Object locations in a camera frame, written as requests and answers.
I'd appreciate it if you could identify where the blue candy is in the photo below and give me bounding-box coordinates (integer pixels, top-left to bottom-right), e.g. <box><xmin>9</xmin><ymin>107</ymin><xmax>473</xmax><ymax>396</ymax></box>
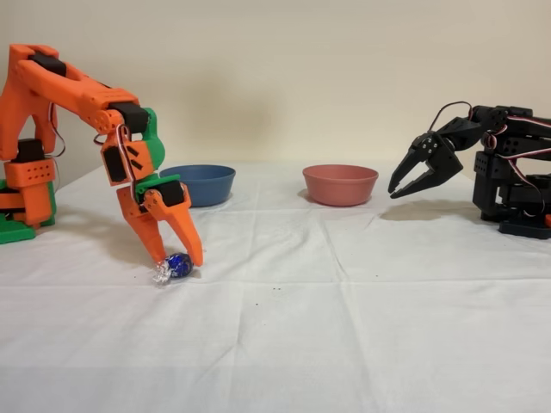
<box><xmin>150</xmin><ymin>252</ymin><xmax>195</xmax><ymax>287</ymax></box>

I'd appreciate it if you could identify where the blue bowl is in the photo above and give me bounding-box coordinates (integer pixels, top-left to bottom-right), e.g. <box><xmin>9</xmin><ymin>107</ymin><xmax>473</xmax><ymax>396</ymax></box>
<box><xmin>158</xmin><ymin>164</ymin><xmax>237</xmax><ymax>208</ymax></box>

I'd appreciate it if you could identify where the pink bowl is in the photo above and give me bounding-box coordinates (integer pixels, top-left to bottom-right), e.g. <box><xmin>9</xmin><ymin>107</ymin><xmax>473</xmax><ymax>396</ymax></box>
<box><xmin>301</xmin><ymin>164</ymin><xmax>380</xmax><ymax>207</ymax></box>

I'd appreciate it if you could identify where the white tablecloth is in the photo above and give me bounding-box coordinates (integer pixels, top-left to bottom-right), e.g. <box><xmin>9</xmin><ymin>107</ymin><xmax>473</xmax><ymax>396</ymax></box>
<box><xmin>0</xmin><ymin>161</ymin><xmax>551</xmax><ymax>413</ymax></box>

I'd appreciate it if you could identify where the black arm servo cable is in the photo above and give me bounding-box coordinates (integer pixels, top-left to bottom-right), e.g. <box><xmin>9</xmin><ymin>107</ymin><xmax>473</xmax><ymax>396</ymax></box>
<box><xmin>429</xmin><ymin>101</ymin><xmax>474</xmax><ymax>133</ymax></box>
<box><xmin>480</xmin><ymin>112</ymin><xmax>551</xmax><ymax>167</ymax></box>

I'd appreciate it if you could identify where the orange arm servo cable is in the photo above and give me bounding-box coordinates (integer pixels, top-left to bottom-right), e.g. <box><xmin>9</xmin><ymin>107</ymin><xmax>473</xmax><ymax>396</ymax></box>
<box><xmin>116</xmin><ymin>123</ymin><xmax>138</xmax><ymax>193</ymax></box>
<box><xmin>45</xmin><ymin>102</ymin><xmax>66</xmax><ymax>158</ymax></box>

